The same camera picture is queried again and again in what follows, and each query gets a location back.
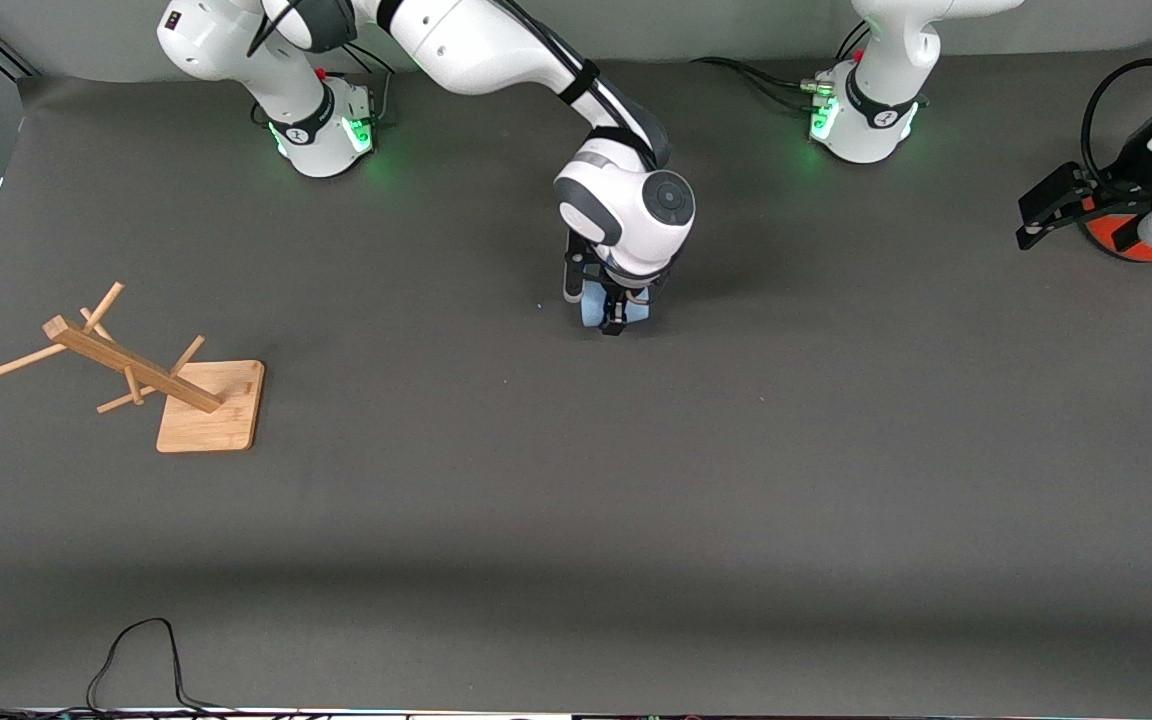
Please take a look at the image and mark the black arm base cables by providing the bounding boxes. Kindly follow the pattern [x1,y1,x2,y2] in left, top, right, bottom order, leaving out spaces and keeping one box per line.
[689,18,872,113]
[316,40,399,129]

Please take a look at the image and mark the orange cylindrical can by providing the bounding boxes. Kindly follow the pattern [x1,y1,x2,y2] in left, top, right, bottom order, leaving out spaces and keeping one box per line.
[1079,198,1152,263]

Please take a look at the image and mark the black left arm base cables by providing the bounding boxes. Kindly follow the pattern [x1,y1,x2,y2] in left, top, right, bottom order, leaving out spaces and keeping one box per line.
[689,18,872,113]

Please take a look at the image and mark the thin black floor cable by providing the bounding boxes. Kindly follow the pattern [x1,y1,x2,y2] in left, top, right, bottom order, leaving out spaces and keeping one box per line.
[86,617,237,715]

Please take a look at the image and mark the wooden cup rack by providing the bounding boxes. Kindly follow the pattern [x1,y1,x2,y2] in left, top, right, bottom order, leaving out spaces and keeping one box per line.
[0,281,266,454]

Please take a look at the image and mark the black right arm base cables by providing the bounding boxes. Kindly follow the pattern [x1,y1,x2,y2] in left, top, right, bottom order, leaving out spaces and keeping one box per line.
[316,40,399,129]

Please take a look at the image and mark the light blue plastic cup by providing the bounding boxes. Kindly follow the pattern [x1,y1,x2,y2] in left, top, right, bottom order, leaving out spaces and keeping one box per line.
[581,280,655,331]

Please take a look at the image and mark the dark grey table mat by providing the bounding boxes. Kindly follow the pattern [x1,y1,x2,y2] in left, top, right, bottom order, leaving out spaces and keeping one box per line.
[0,35,1152,716]

